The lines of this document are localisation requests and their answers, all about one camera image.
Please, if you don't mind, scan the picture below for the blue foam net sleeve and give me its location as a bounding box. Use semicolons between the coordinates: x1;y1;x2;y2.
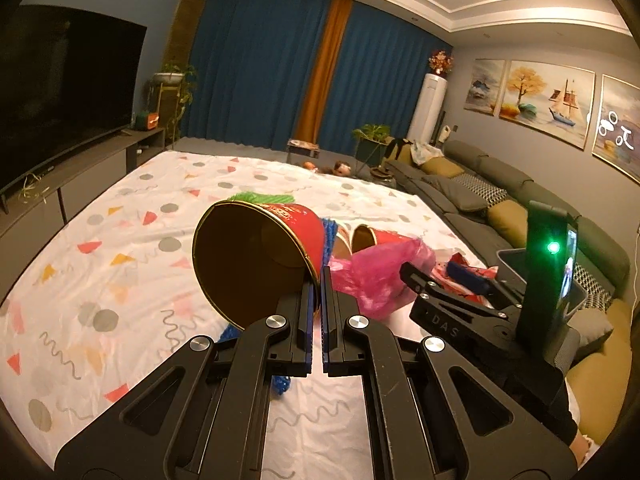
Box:
219;218;338;396

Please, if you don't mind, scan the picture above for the pink plastic bag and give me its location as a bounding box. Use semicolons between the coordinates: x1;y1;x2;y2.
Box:
329;238;436;320

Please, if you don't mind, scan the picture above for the red paper cup gold rim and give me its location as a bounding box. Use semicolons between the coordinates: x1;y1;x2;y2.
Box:
192;200;324;330

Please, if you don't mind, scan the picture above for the cream red paper bowl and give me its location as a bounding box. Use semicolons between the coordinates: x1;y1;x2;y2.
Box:
332;224;352;260

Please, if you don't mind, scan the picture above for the dark grey trash bin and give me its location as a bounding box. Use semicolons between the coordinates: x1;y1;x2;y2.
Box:
497;248;587;322

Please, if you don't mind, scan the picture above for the red crumpled wrapper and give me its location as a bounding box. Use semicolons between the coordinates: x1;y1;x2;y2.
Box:
431;252;498;296

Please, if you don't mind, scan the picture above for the red paper cup lying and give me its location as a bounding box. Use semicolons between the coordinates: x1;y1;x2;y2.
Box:
352;224;412;254

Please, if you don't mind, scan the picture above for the grey sectional sofa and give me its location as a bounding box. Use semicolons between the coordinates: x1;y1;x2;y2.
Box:
383;140;630;310

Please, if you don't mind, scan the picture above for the yellow sofa cushion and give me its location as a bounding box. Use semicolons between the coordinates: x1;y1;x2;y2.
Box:
487;200;528;248

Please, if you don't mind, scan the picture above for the potted green plant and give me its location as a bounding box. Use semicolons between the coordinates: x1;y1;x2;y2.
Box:
352;124;390;167

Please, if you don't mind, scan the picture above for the white standing air conditioner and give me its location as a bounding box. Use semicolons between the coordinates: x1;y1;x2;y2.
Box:
407;74;447;143

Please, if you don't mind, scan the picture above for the green foam net sleeve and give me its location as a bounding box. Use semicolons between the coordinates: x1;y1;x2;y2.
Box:
229;191;295;204

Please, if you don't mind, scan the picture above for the small left landscape painting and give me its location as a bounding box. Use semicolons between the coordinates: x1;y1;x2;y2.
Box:
463;58;506;115

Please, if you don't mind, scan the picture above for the patterned white table cloth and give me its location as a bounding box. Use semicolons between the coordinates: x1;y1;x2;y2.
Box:
0;148;501;480

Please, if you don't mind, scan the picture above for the orange curtain strip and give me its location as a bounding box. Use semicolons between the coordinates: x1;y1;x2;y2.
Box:
294;0;352;144

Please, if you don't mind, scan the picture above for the flower decoration on conditioner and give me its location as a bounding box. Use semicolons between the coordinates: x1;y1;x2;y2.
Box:
428;50;454;78

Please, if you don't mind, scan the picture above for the sailboat tree painting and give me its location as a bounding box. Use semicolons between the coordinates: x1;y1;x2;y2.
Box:
499;60;596;150

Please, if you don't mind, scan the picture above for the right painting with glare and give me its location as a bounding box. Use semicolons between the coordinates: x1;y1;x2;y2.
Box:
591;75;640;182

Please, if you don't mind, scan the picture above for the blue curtain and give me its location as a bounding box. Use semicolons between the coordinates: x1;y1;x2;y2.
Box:
182;0;452;154

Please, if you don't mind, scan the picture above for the tv cabinet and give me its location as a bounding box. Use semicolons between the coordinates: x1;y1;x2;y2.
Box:
0;127;166;252

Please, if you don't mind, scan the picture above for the plant on stand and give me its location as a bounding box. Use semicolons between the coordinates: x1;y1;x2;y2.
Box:
148;63;198;148

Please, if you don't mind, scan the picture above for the black television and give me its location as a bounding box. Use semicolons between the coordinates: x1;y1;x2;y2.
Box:
1;4;146;188

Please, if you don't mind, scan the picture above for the phone on gripper mount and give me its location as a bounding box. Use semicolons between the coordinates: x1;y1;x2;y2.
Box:
515;200;578;354

